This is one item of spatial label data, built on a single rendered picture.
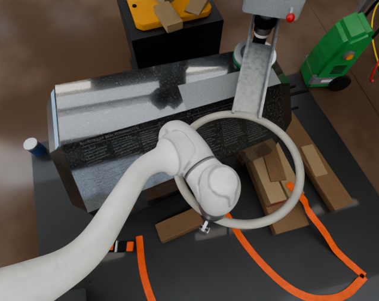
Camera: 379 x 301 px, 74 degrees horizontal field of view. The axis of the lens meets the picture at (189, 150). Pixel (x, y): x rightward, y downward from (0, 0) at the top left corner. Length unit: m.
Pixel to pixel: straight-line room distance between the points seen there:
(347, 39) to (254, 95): 1.30
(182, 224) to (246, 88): 0.98
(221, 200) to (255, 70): 0.75
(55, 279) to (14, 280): 0.05
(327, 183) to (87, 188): 1.61
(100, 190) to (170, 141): 0.70
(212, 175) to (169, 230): 1.17
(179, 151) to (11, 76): 2.45
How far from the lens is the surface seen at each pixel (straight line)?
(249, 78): 1.17
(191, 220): 1.71
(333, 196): 2.07
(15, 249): 2.16
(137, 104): 1.22
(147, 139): 1.18
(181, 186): 0.88
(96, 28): 3.05
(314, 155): 2.11
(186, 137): 0.65
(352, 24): 2.38
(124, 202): 0.54
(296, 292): 1.93
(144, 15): 1.77
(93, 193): 1.28
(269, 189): 1.78
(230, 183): 0.57
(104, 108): 1.25
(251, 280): 1.85
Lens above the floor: 1.82
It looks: 65 degrees down
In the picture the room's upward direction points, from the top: straight up
